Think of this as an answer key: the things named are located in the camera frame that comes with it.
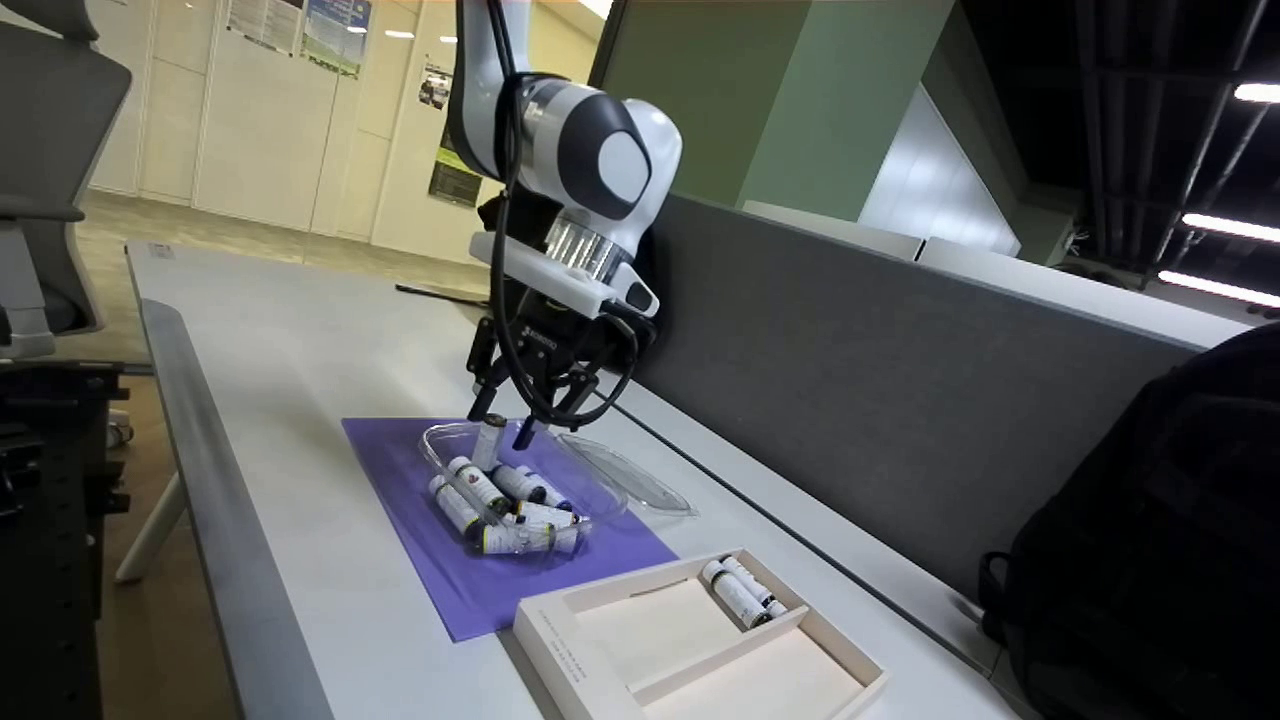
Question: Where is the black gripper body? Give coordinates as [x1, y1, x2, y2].
[486, 280, 647, 402]

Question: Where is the cluster of small grey objects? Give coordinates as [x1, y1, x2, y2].
[420, 415, 601, 560]

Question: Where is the purple mat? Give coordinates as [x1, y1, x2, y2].
[340, 411, 686, 650]

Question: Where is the wooden tray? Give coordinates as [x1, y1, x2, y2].
[510, 545, 892, 720]

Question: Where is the grey desk divider panel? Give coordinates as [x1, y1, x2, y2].
[635, 187, 1262, 609]

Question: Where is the white table leg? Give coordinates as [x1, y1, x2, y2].
[107, 470, 193, 592]

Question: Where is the black cabinet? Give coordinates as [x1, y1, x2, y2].
[0, 355, 135, 720]

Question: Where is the grey office chair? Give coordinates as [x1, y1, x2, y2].
[0, 0, 141, 362]

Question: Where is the black backpack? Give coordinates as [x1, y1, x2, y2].
[978, 317, 1280, 720]

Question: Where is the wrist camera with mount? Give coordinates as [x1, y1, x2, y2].
[466, 207, 665, 325]

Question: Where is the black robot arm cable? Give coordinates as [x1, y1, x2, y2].
[482, 0, 647, 438]

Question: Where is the wall poster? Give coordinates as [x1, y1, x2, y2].
[222, 0, 378, 82]

